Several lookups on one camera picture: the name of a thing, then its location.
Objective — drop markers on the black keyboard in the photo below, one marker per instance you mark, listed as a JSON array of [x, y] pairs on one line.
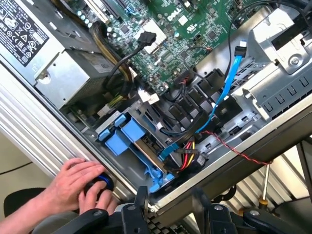
[[161, 226]]

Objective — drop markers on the blue plastic disk carrier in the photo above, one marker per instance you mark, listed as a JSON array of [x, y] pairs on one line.
[[115, 145]]

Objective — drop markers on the open grey PC case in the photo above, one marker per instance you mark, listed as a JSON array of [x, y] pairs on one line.
[[219, 178]]

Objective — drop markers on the black plastic fan shroud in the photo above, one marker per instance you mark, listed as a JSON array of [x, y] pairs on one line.
[[185, 107]]

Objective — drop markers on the dark brown stand post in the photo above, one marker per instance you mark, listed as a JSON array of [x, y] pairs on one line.
[[306, 170]]

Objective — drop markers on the black expansion slot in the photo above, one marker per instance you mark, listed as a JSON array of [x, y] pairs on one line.
[[115, 8]]

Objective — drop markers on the person's right hand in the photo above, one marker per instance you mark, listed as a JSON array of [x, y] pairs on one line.
[[97, 200]]

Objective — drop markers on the green Dell motherboard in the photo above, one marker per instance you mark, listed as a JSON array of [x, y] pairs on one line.
[[195, 24]]

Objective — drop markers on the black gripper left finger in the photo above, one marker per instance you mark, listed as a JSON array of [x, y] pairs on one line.
[[134, 219]]

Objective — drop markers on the black office chair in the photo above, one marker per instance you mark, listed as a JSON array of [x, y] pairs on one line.
[[17, 200]]

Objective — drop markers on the person's left hand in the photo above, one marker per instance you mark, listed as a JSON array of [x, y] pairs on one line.
[[68, 185]]

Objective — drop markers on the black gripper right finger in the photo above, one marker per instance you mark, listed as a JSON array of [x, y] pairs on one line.
[[219, 219]]

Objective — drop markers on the grey metal drive cage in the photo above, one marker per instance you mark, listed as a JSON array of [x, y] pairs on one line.
[[280, 95]]

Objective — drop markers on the grey power supply unit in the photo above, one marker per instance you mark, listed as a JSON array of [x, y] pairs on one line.
[[61, 75]]

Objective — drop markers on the white expansion slot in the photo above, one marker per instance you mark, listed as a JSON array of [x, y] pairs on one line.
[[97, 11]]

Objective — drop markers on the silver chipset heat sink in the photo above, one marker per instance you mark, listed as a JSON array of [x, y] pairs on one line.
[[158, 31]]

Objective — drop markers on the person's trunk grey shirt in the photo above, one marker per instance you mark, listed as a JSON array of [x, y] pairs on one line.
[[56, 224]]

